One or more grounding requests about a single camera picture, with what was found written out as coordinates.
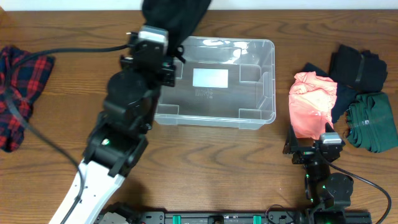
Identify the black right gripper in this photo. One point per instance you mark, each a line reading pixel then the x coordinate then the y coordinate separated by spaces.
pixel 305 153

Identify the red navy plaid shirt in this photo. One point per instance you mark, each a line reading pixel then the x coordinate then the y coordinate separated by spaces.
pixel 27 83

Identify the dark green folded garment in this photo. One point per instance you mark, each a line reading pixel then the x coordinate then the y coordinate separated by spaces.
pixel 371 123

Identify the black garment with band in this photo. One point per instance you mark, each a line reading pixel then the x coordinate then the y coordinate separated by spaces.
pixel 363 71

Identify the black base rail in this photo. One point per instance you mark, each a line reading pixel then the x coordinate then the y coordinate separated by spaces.
pixel 119 213

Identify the clear plastic storage bin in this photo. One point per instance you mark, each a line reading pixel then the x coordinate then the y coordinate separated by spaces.
pixel 224 82

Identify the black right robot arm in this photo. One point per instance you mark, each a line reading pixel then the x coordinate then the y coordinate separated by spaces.
pixel 330 193

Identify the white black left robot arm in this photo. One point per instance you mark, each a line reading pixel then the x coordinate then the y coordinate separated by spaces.
pixel 118 139

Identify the navy folded garment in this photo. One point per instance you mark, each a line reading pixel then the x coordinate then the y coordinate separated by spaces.
pixel 345 95

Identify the pink garment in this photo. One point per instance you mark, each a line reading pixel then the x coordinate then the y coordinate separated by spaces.
pixel 311 99

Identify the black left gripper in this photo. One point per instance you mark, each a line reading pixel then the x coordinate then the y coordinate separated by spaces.
pixel 148 64

